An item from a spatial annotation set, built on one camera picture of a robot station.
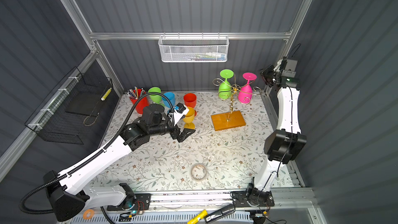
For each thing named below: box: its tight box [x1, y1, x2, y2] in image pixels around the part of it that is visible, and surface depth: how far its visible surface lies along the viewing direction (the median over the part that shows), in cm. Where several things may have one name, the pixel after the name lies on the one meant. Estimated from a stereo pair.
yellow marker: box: [187, 209, 208, 224], surface depth 70 cm
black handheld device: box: [204, 203, 236, 224], surface depth 68 cm
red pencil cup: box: [126, 86, 150, 115], surface depth 104 cm
